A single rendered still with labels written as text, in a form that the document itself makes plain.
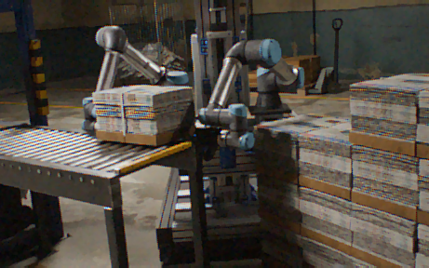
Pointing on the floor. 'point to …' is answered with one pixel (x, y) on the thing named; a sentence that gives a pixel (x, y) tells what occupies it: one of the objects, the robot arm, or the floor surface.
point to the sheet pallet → (296, 66)
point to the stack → (374, 180)
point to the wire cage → (162, 57)
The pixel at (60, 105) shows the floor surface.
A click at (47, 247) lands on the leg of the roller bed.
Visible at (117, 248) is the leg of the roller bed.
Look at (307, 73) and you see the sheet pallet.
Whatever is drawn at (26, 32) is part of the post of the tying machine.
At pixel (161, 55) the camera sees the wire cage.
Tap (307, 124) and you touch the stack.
